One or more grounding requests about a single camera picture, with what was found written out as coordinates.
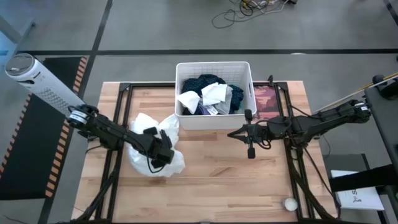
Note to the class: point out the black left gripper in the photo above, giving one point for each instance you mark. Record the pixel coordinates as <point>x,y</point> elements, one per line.
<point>155,149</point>

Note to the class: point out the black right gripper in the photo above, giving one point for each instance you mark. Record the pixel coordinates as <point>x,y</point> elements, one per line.
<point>262,130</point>

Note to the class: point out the grey garment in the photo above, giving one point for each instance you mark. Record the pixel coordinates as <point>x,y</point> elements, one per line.
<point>225,104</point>

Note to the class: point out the large white garment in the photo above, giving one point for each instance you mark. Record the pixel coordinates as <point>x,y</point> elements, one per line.
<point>140,124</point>

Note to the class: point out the small white garment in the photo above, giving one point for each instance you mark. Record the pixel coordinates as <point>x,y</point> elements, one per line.
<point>214,93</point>

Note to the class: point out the navy dotted garment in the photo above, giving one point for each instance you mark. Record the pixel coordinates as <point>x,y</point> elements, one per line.
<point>194,84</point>

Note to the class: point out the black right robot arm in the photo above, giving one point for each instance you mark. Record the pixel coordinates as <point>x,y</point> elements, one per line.
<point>326,119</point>

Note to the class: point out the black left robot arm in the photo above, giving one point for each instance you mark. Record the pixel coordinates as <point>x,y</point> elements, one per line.
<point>112,133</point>

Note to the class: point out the white plastic laundry basket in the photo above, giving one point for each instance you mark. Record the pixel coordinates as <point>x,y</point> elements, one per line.
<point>214,123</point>

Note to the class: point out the sunset landscape picture card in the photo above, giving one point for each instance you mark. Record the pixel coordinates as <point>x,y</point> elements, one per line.
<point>267,102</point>

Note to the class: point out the black flat beam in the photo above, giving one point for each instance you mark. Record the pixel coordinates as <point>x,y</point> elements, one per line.
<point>357,179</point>

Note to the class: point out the white printed paper sheet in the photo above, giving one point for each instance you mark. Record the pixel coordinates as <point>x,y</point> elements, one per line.
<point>360,197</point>

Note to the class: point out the white tower fan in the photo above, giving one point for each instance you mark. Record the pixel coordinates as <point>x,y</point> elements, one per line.
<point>43,84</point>

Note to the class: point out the black mat with orange stripes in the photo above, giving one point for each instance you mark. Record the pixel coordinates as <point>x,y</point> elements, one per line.
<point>28,155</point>

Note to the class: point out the black clamp on desk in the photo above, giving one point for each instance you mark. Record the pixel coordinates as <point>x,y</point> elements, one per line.
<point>391,90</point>

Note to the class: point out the yellow wooden stick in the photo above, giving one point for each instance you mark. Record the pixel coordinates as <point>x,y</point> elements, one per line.
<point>390,77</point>

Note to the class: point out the black aluminium frame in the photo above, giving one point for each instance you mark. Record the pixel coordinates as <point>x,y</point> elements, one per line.
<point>293,186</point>

